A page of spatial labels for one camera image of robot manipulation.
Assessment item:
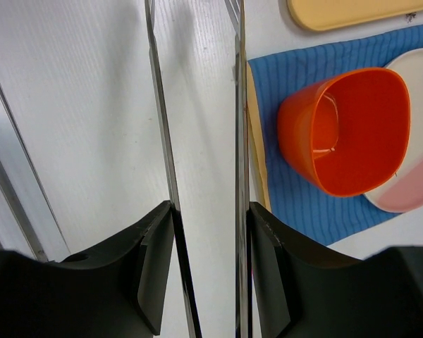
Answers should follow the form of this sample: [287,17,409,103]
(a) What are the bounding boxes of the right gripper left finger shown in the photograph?
[0,201,173,337]

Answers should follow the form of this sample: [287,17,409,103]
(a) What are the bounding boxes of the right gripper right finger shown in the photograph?
[248,202,423,337]

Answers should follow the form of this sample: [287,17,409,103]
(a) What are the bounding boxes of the metal tongs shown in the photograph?
[145,1,253,337]

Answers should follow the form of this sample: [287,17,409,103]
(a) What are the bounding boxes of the blue placemat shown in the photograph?
[247,24,423,245]

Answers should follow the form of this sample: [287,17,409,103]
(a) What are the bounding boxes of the pink and white plate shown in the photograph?
[364,48,423,213]

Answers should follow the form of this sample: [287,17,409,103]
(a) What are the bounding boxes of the orange bowl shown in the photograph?
[276,68,411,197]

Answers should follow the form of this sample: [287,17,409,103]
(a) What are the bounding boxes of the yellow tray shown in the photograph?
[286,0,423,32]

